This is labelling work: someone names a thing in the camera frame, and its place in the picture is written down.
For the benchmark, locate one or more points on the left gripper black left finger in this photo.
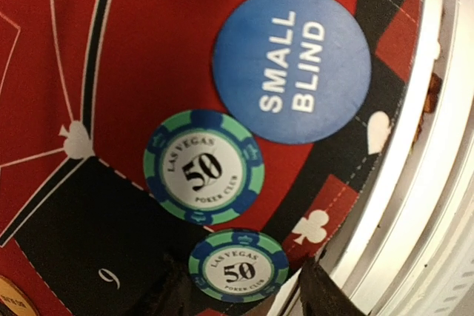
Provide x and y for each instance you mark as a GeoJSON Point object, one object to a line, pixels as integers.
{"type": "Point", "coordinates": [173, 298]}

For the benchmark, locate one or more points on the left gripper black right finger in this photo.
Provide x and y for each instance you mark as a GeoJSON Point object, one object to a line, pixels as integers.
{"type": "Point", "coordinates": [320, 295]}

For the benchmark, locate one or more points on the green blue 50 chip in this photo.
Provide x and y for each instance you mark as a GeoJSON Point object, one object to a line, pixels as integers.
{"type": "Point", "coordinates": [238, 265]}
{"type": "Point", "coordinates": [203, 167]}

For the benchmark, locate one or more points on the orange big blind button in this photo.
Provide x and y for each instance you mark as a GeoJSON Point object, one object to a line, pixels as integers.
{"type": "Point", "coordinates": [15, 300]}

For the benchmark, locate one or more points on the blue small blind button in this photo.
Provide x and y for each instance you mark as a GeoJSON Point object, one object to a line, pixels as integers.
{"type": "Point", "coordinates": [292, 71]}

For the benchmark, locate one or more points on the round red black poker mat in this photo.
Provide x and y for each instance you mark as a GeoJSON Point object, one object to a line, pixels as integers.
{"type": "Point", "coordinates": [84, 85]}

